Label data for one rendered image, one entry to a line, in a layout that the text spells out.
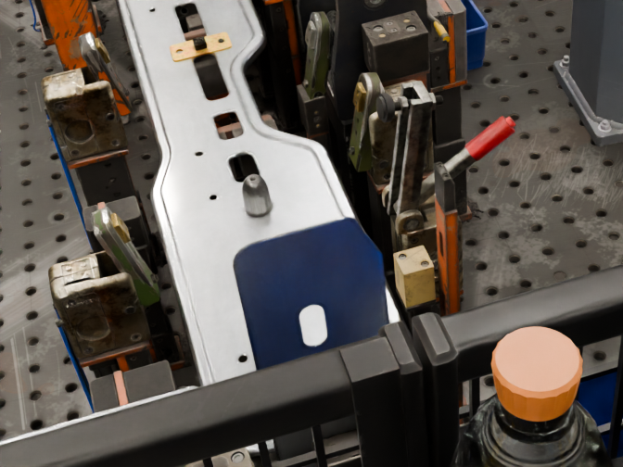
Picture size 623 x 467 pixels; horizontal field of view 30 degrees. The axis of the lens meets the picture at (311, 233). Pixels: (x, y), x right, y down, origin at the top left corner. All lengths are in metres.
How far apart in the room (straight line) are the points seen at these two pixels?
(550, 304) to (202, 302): 0.80
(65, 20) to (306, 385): 1.48
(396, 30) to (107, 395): 0.55
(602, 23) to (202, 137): 0.64
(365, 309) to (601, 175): 0.94
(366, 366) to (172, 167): 0.98
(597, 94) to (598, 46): 0.08
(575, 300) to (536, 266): 1.17
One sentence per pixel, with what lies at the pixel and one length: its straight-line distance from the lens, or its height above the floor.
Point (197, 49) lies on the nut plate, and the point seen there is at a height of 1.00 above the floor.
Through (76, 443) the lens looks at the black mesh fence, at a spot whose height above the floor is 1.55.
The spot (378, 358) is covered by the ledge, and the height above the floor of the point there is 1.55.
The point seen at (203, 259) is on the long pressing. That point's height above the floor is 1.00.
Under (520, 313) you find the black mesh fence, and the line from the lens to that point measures 0.52.
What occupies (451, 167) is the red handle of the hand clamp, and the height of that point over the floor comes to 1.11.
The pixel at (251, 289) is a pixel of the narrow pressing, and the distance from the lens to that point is 0.89.
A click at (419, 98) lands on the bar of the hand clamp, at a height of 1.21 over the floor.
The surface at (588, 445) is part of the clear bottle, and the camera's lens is 0.43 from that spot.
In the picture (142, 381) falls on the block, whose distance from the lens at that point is 1.26.
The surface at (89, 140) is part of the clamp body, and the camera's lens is 1.59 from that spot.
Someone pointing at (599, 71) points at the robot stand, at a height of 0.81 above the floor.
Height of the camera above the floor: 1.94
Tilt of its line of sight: 45 degrees down
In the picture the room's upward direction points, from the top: 9 degrees counter-clockwise
